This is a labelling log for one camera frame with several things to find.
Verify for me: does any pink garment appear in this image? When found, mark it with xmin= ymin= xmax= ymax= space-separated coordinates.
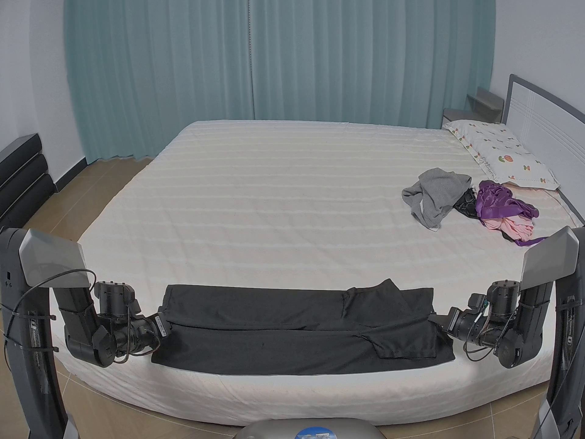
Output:
xmin=482 ymin=218 xmax=535 ymax=242

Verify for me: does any black cable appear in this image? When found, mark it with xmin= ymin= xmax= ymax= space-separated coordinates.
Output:
xmin=11 ymin=269 xmax=98 ymax=320
xmin=463 ymin=337 xmax=502 ymax=363

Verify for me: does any black T-shirt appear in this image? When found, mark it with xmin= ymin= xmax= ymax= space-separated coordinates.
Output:
xmin=151 ymin=278 xmax=456 ymax=376

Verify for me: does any white printed pillow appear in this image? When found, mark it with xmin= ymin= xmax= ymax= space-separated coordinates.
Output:
xmin=441 ymin=119 xmax=562 ymax=192

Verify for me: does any purple satin garment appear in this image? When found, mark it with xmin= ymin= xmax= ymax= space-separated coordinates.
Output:
xmin=475 ymin=180 xmax=550 ymax=248

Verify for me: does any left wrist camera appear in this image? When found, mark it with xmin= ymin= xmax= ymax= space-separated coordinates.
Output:
xmin=153 ymin=307 xmax=173 ymax=338

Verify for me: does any bed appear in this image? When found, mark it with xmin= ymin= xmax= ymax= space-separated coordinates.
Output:
xmin=52 ymin=73 xmax=585 ymax=427

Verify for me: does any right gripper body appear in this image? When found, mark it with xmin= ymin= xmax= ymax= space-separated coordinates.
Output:
xmin=445 ymin=306 xmax=484 ymax=342

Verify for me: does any grey garment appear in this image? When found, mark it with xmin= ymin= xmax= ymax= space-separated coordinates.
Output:
xmin=401 ymin=167 xmax=473 ymax=232

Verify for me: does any blue-green curtain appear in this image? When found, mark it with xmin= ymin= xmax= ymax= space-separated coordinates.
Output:
xmin=247 ymin=0 xmax=496 ymax=130
xmin=63 ymin=0 xmax=255 ymax=164

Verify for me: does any black shiny garment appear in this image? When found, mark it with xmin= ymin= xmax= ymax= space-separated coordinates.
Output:
xmin=453 ymin=188 xmax=479 ymax=221

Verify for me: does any grey bedside table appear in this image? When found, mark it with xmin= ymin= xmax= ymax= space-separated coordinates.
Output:
xmin=442 ymin=86 xmax=505 ymax=128

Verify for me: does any black chest of drawers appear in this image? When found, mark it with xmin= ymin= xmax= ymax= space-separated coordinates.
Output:
xmin=0 ymin=133 xmax=56 ymax=230

